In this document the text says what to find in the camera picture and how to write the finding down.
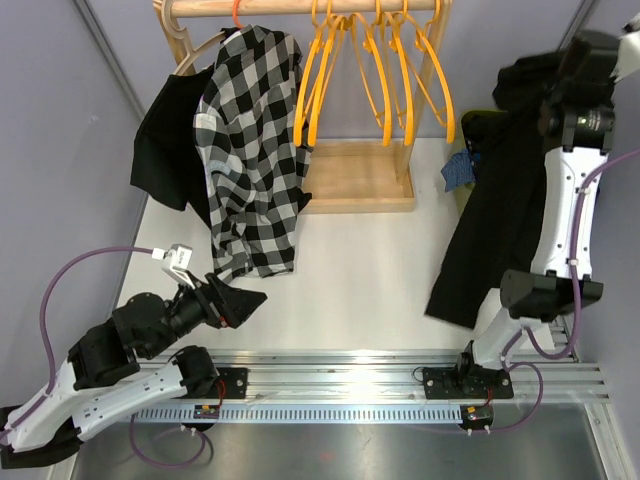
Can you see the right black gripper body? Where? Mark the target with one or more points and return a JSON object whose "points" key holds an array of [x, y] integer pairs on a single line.
{"points": [[552, 82]]}

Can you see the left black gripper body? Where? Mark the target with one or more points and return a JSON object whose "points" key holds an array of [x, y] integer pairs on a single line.
{"points": [[193, 309]]}

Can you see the black white checkered shirt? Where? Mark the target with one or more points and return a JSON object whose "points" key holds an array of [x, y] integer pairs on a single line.
{"points": [[254, 171]]}

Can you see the red orange hanger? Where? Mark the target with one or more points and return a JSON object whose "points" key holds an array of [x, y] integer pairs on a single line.
{"points": [[236, 14]]}

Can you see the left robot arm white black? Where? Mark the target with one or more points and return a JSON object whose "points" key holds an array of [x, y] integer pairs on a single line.
{"points": [[98, 383]]}

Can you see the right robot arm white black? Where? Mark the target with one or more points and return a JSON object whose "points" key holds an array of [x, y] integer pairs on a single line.
{"points": [[545, 304]]}

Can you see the black t-shirt on rack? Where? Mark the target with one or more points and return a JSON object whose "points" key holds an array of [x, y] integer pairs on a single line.
{"points": [[165, 163]]}

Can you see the orange hanger empty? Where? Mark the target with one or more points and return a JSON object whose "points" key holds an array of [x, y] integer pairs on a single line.
{"points": [[363, 39], [416, 46]]}

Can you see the blue checked shirt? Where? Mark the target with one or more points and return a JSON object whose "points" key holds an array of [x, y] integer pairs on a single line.
{"points": [[459, 170]]}

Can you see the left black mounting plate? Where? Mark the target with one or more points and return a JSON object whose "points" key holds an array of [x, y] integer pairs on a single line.
{"points": [[232, 382]]}

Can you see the black mounting plate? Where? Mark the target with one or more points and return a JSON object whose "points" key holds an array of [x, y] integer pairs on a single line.
{"points": [[440, 385], [232, 382]]}

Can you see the green laundry basket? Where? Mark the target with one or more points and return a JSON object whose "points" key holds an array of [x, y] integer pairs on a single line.
{"points": [[470, 150]]}

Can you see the wooden clothes rack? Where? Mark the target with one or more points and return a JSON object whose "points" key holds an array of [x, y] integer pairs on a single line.
{"points": [[345, 176]]}

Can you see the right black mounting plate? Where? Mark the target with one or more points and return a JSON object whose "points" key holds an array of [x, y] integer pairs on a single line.
{"points": [[440, 385]]}

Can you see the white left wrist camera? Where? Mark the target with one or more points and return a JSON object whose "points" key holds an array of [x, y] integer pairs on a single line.
{"points": [[175, 263]]}

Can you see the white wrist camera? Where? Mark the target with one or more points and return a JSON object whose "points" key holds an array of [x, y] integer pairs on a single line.
{"points": [[175, 263], [628, 58]]}

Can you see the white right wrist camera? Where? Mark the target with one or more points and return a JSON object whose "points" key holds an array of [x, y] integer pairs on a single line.
{"points": [[628, 58]]}

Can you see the white slotted cable duct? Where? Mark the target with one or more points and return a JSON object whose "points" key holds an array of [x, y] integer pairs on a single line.
{"points": [[301, 414]]}

